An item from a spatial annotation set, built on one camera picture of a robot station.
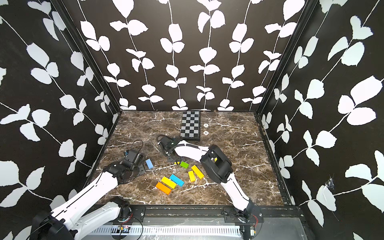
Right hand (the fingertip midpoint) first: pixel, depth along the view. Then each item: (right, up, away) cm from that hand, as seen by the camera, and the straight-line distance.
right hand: (173, 157), depth 94 cm
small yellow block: (+12, -9, -8) cm, 17 cm away
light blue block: (-14, -3, -5) cm, 15 cm away
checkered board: (+11, +20, +14) cm, 26 cm away
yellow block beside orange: (-1, -12, -10) cm, 16 cm away
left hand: (-16, -3, -11) cm, 19 cm away
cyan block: (+3, -11, -9) cm, 15 cm away
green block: (+8, -4, -4) cm, 9 cm away
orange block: (-4, -15, -12) cm, 19 cm away
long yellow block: (+15, -7, -5) cm, 18 cm away
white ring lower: (+22, +15, +13) cm, 30 cm away
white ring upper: (+22, +21, +17) cm, 35 cm away
